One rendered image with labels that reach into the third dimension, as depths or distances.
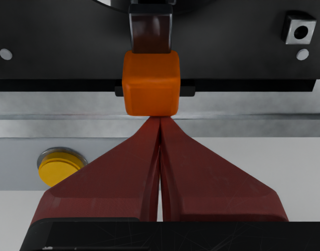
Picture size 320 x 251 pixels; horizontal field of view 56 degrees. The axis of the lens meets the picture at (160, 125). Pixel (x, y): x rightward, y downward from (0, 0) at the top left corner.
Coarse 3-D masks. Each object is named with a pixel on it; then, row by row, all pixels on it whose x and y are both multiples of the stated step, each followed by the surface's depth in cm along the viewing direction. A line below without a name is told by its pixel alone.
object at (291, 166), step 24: (216, 144) 40; (240, 144) 40; (264, 144) 40; (288, 144) 40; (312, 144) 40; (240, 168) 42; (264, 168) 42; (288, 168) 42; (312, 168) 42; (0, 192) 45; (24, 192) 45; (288, 192) 45; (312, 192) 45; (0, 216) 48; (24, 216) 48; (288, 216) 49; (312, 216) 49; (0, 240) 52
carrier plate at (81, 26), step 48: (0, 0) 18; (48, 0) 18; (240, 0) 18; (288, 0) 18; (0, 48) 20; (48, 48) 20; (96, 48) 20; (192, 48) 20; (240, 48) 20; (288, 48) 20
